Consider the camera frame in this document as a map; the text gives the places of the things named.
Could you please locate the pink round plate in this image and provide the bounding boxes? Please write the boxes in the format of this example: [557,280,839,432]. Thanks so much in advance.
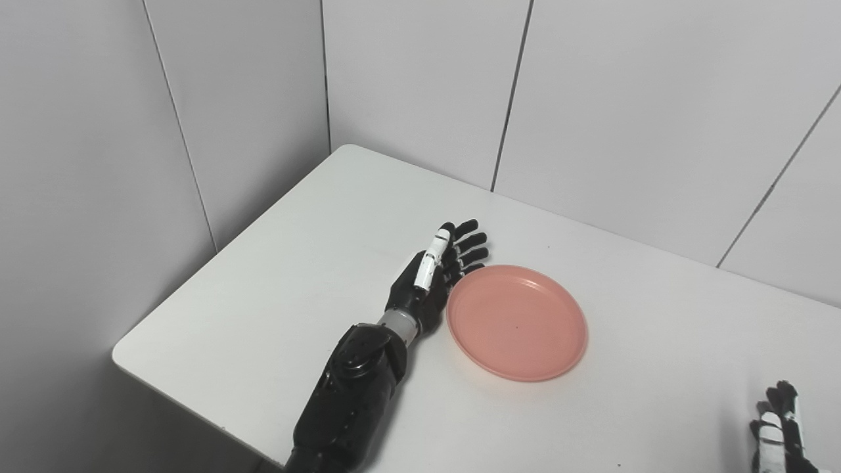
[446,264,589,382]

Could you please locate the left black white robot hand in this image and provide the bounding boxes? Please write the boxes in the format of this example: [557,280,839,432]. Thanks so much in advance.
[384,219,490,340]

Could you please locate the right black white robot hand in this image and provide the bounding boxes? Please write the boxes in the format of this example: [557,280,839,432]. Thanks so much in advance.
[750,380,819,473]

